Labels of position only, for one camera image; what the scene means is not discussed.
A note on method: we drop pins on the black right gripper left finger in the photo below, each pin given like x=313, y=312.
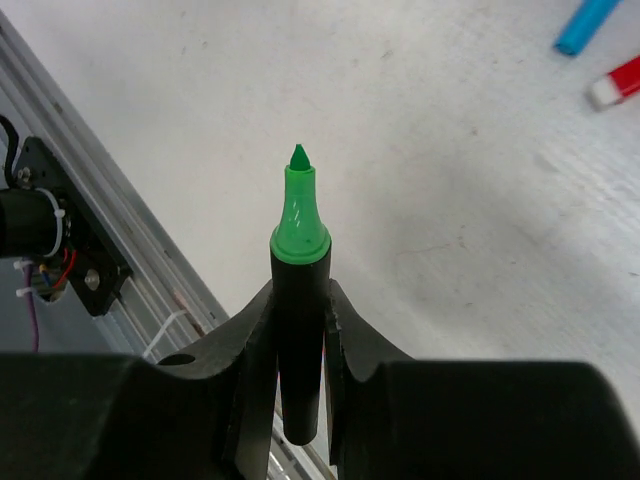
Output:
x=205, y=412

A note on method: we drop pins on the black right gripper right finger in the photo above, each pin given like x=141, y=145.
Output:
x=358, y=414

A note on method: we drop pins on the red pen cap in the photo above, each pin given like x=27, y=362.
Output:
x=617, y=86

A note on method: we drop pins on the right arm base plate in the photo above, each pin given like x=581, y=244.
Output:
x=45, y=219

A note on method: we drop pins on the aluminium rail frame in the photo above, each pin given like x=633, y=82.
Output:
x=57, y=409

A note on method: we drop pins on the green black highlighter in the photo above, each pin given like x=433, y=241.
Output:
x=300, y=250

